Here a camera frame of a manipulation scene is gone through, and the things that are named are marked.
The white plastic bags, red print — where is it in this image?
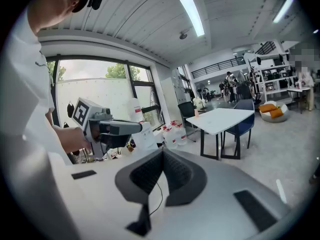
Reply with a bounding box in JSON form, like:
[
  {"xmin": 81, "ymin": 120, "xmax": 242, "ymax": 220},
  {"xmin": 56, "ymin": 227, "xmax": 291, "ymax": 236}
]
[{"xmin": 162, "ymin": 126, "xmax": 179, "ymax": 149}]

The black window frame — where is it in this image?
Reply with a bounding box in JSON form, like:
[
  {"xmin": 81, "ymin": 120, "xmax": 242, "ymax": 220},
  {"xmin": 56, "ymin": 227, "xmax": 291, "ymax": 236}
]
[{"xmin": 45, "ymin": 53, "xmax": 165, "ymax": 135}]

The white marble table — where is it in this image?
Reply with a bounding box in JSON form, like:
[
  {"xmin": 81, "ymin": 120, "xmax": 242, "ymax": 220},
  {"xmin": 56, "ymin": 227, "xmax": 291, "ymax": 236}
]
[{"xmin": 186, "ymin": 107, "xmax": 256, "ymax": 160}]

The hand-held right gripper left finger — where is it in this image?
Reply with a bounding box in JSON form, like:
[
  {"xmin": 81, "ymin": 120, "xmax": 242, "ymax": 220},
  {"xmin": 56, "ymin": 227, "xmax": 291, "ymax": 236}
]
[{"xmin": 65, "ymin": 148, "xmax": 165, "ymax": 240}]

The blue chair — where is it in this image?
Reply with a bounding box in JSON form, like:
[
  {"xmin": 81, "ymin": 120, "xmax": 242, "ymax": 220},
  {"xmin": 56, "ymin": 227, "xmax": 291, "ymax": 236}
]
[{"xmin": 221, "ymin": 98, "xmax": 256, "ymax": 150}]

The black standing fan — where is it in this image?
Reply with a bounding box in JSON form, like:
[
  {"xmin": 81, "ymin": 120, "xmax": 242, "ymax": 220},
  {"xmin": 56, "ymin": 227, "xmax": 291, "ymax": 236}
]
[{"xmin": 194, "ymin": 82, "xmax": 209, "ymax": 110}]

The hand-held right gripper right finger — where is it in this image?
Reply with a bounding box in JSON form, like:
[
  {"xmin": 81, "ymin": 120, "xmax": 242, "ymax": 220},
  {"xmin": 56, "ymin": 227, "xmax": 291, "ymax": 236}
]
[{"xmin": 152, "ymin": 149, "xmax": 293, "ymax": 240}]

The large round fan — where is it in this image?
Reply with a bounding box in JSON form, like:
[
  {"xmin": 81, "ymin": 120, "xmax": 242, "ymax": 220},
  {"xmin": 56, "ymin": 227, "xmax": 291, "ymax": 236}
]
[{"xmin": 236, "ymin": 70, "xmax": 251, "ymax": 95}]

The person's left hand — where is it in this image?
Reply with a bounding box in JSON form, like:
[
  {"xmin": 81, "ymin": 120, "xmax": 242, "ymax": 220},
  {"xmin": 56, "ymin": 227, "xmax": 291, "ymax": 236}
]
[{"xmin": 88, "ymin": 124, "xmax": 101, "ymax": 143}]

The orange cushion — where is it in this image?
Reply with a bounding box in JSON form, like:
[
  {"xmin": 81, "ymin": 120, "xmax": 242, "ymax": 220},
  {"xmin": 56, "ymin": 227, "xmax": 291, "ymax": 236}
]
[
  {"xmin": 258, "ymin": 103, "xmax": 277, "ymax": 114},
  {"xmin": 269, "ymin": 108, "xmax": 284, "ymax": 119}
]

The black railing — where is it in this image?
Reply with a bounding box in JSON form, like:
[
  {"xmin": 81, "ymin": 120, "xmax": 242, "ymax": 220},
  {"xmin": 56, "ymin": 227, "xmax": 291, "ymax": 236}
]
[{"xmin": 191, "ymin": 56, "xmax": 247, "ymax": 79}]

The white round lounge seat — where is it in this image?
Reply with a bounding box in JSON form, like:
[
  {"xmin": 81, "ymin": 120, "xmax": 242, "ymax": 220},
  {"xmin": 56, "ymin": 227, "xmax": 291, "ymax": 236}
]
[{"xmin": 258, "ymin": 100, "xmax": 290, "ymax": 123}]

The white locker cabinet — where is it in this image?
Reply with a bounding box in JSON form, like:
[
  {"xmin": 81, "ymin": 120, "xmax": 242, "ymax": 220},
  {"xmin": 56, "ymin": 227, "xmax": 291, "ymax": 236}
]
[{"xmin": 160, "ymin": 75, "xmax": 188, "ymax": 113}]

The person's white shirt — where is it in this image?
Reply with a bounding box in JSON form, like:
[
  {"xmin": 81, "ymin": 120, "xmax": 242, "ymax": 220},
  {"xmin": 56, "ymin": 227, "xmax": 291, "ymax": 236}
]
[{"xmin": 0, "ymin": 8, "xmax": 56, "ymax": 165}]

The large clear water bottle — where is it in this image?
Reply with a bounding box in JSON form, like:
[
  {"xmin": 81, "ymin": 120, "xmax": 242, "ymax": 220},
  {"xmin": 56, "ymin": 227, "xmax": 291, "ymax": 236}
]
[{"xmin": 127, "ymin": 97, "xmax": 145, "ymax": 124}]

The person's left forearm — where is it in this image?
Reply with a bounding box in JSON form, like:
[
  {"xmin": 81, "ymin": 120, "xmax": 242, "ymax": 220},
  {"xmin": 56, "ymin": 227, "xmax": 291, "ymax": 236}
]
[{"xmin": 51, "ymin": 124, "xmax": 92, "ymax": 155}]

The person's head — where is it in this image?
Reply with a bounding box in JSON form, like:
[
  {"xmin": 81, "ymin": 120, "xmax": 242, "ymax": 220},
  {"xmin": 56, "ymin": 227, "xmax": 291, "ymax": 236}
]
[{"xmin": 26, "ymin": 0, "xmax": 90, "ymax": 35}]

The white cardboard box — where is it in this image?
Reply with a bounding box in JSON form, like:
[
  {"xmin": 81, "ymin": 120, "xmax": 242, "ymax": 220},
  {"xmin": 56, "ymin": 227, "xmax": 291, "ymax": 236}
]
[{"xmin": 132, "ymin": 121, "xmax": 159, "ymax": 155}]

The white desk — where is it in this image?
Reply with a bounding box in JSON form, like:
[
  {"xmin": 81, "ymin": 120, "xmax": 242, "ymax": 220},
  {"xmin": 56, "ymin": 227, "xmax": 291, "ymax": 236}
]
[{"xmin": 286, "ymin": 86, "xmax": 314, "ymax": 114}]

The long ceiling light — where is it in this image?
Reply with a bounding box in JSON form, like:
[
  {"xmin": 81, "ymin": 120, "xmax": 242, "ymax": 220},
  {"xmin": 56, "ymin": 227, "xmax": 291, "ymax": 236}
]
[
  {"xmin": 178, "ymin": 0, "xmax": 206, "ymax": 38},
  {"xmin": 272, "ymin": 0, "xmax": 296, "ymax": 24}
]

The black office chair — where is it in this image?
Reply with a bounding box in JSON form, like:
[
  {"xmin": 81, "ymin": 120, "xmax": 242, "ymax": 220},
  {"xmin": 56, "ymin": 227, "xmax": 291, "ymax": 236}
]
[{"xmin": 177, "ymin": 101, "xmax": 201, "ymax": 143}]

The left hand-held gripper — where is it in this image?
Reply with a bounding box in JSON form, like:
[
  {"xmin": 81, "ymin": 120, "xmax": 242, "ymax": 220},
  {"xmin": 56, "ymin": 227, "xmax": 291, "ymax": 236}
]
[{"xmin": 71, "ymin": 97, "xmax": 144, "ymax": 158}]

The white storage shelf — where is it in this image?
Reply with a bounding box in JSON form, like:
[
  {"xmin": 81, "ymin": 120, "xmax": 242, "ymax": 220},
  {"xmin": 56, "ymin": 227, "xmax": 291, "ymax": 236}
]
[{"xmin": 246, "ymin": 53, "xmax": 299, "ymax": 103}]

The white flower bouquet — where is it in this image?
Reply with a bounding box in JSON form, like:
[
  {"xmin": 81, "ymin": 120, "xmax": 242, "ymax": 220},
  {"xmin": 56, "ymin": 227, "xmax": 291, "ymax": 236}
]
[{"xmin": 192, "ymin": 96, "xmax": 205, "ymax": 110}]

